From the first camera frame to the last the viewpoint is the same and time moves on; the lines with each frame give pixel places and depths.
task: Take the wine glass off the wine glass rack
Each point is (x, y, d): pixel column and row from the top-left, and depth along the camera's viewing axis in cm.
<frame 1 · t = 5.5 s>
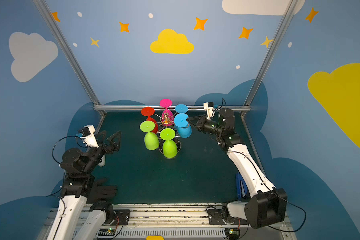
left hand: (111, 131, 67), fingers open
right hand: (187, 118, 70), fingers closed
red wine glass: (149, 111, 84), point 31 cm above the table
rear blue wine glass: (181, 108, 84), point 32 cm above the table
left green wine glass: (151, 139, 82), point 22 cm above the table
black glove: (104, 194, 83), on the table

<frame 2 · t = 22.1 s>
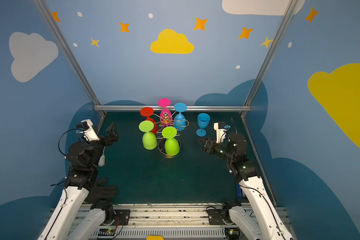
left hand: (103, 124, 68), fingers open
right hand: (200, 138, 69), fingers open
the named things where they were.

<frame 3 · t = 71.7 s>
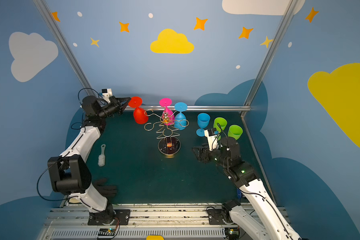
left hand: (129, 97, 78), fingers closed
right hand: (198, 145, 70), fingers open
red wine glass: (140, 115, 87), point 27 cm above the table
left green wine glass: (235, 131, 95), point 15 cm above the table
the other named things where they were.

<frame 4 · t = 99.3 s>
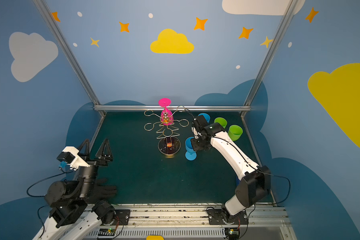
left hand: (95, 139, 57), fingers open
right hand: (198, 144, 82), fingers open
rear blue wine glass: (190, 154, 100), on the table
